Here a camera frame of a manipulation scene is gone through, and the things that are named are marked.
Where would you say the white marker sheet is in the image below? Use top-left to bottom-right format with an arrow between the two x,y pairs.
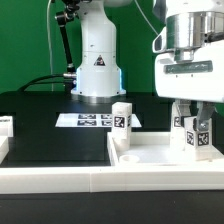
55,113 -> 141,128

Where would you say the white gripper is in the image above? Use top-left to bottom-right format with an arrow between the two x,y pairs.
152,29 -> 224,131

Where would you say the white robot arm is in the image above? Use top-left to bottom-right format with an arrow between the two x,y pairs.
72,0 -> 224,131

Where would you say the white square tabletop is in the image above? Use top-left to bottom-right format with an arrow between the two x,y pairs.
107,132 -> 224,166

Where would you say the black cable bundle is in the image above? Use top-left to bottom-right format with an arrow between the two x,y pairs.
18,73 -> 77,93

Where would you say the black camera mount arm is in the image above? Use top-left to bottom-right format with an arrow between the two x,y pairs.
54,0 -> 81,81

